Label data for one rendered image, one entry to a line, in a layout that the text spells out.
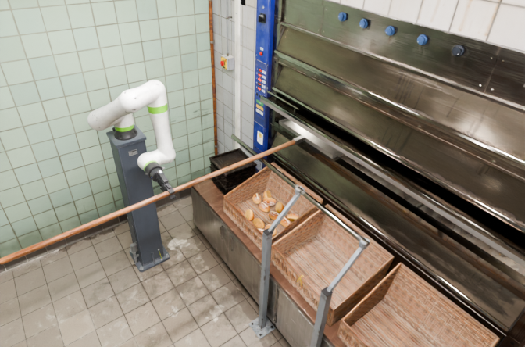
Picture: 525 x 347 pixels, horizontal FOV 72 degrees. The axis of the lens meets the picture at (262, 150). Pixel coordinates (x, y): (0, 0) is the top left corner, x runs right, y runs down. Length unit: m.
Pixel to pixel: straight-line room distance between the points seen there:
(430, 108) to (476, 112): 0.19
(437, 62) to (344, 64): 0.53
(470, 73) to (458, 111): 0.16
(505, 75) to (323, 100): 1.01
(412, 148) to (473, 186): 0.33
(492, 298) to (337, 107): 1.23
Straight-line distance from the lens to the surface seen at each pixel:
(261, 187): 2.92
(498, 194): 1.84
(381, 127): 2.05
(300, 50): 2.35
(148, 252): 3.20
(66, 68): 2.94
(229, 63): 3.00
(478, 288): 2.14
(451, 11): 1.75
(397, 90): 1.92
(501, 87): 1.72
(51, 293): 3.39
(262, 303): 2.63
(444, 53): 1.79
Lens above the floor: 2.49
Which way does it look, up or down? 33 degrees down
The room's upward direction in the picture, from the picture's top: 2 degrees clockwise
